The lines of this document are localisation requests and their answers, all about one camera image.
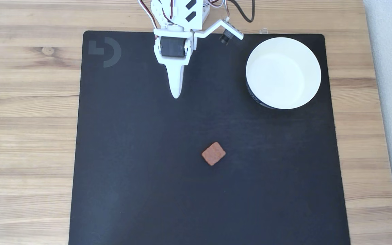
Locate red toy block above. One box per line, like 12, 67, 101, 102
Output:
201, 142, 226, 166

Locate white bowl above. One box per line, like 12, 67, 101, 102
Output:
245, 37, 322, 110

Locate black desk mat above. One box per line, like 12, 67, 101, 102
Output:
68, 31, 351, 245

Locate red white black servo wires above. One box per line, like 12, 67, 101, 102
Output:
207, 0, 231, 18
138, 0, 158, 30

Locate black camera on white bracket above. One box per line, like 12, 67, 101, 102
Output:
193, 19, 245, 46

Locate black cable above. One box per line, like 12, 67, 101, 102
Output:
231, 0, 255, 23

